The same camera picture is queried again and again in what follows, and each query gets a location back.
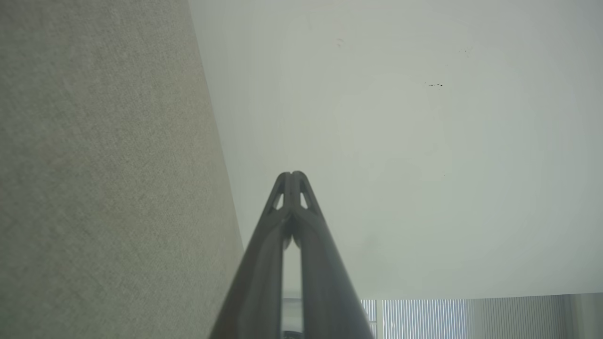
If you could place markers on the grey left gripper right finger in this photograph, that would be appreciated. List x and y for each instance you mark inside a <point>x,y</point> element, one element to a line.
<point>325,282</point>

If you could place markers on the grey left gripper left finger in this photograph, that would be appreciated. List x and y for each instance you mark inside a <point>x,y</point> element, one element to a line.
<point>256,282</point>

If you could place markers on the white vertical window blinds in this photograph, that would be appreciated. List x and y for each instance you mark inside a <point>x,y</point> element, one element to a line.
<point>414,320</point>

